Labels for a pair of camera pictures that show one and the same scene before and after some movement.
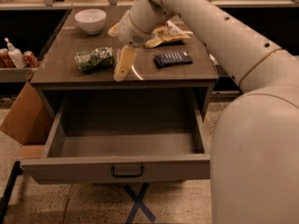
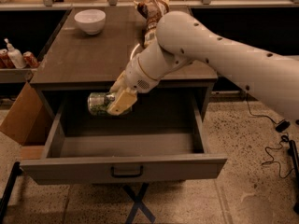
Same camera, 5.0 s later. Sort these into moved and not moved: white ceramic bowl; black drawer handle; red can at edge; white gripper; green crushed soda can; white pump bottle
Moved: white gripper; green crushed soda can
Not moved: black drawer handle; white ceramic bowl; white pump bottle; red can at edge
